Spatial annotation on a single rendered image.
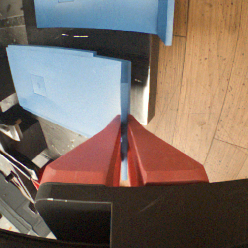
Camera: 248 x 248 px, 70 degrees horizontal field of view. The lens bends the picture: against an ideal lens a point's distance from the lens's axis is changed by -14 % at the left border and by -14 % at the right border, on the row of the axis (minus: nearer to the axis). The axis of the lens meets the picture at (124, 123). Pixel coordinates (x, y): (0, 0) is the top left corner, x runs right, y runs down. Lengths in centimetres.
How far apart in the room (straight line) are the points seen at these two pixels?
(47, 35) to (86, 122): 11
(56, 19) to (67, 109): 9
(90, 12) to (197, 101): 12
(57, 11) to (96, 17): 5
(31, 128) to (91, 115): 22
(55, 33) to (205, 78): 15
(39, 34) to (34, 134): 19
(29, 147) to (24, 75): 20
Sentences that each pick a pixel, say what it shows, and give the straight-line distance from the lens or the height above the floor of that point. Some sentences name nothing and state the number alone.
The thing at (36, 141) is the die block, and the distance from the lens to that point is 38.
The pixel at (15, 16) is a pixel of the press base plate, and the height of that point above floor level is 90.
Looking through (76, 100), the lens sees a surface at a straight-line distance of 16.
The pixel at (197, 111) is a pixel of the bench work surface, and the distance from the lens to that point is 19.
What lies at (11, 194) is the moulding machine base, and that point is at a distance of 605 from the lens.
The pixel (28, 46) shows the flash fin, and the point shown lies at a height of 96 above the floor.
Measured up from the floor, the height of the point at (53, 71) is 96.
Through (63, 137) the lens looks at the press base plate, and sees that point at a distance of 34.
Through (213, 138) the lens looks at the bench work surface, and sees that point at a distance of 21.
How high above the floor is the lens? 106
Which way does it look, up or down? 44 degrees down
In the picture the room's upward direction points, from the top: 137 degrees counter-clockwise
